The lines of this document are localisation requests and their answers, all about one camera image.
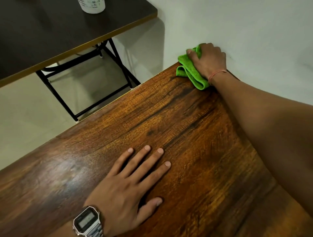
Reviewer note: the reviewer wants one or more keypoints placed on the person's left hand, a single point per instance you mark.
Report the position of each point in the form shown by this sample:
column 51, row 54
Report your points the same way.
column 117, row 195

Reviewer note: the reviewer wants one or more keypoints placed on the person's right hand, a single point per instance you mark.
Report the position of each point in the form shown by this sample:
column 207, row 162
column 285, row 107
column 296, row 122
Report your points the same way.
column 210, row 61

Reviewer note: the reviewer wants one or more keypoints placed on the person's left little finger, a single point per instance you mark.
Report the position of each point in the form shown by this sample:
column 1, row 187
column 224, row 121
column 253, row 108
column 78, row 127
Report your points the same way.
column 121, row 161

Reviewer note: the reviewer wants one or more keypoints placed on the person's right thumb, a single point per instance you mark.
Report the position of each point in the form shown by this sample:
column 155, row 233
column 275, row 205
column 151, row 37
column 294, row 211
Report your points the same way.
column 192, row 56

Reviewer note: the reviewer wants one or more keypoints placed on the person's left thumb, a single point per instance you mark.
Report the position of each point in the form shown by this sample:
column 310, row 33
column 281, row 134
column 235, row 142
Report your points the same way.
column 149, row 208

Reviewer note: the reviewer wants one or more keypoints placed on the person's left middle finger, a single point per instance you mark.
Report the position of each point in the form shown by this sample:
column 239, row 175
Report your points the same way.
column 148, row 166

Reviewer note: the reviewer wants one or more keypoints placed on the green microfiber cloth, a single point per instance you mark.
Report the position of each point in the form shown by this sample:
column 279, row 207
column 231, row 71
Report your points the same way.
column 193, row 75

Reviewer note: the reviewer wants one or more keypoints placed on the person's right forearm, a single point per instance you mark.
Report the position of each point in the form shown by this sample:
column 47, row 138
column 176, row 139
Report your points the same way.
column 269, row 122

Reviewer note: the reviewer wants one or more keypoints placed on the person's left forearm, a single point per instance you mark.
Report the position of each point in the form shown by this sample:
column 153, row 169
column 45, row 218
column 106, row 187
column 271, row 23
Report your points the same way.
column 62, row 232

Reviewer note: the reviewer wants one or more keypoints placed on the silver digital wristwatch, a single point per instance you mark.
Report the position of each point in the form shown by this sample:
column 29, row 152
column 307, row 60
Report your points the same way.
column 86, row 221

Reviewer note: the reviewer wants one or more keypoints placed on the white printed cup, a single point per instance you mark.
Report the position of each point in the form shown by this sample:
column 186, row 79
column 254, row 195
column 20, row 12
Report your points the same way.
column 92, row 6

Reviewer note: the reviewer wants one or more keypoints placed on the dark folding table black frame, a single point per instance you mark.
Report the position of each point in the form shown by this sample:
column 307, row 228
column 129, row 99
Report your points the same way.
column 49, row 29

